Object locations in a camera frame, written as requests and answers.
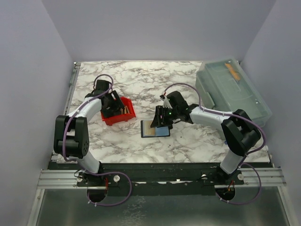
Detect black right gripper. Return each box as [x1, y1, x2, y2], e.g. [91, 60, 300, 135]
[150, 105, 179, 128]

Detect black leather card holder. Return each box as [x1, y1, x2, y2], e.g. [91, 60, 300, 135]
[141, 120, 170, 138]

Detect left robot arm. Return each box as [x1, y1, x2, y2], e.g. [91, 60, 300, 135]
[54, 80, 125, 186]

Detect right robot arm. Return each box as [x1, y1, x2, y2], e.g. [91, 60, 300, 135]
[150, 91, 261, 185]

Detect cards in red bin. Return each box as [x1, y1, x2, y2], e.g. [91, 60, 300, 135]
[120, 106, 130, 114]

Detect red plastic bin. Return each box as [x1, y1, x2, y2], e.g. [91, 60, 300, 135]
[101, 97, 136, 126]

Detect green plastic storage box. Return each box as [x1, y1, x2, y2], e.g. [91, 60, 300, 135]
[195, 57, 272, 127]

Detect orange tool inside box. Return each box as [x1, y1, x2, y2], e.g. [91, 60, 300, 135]
[224, 63, 241, 81]

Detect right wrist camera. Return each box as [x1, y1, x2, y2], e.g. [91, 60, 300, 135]
[160, 92, 172, 109]

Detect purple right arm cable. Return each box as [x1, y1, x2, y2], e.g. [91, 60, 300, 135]
[161, 82, 268, 205]

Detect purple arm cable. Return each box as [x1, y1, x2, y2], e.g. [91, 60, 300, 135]
[161, 82, 268, 205]
[61, 74, 134, 208]

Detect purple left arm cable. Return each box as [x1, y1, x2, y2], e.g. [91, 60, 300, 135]
[61, 74, 134, 208]

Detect aluminium rail frame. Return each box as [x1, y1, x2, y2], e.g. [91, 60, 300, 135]
[29, 61, 292, 226]

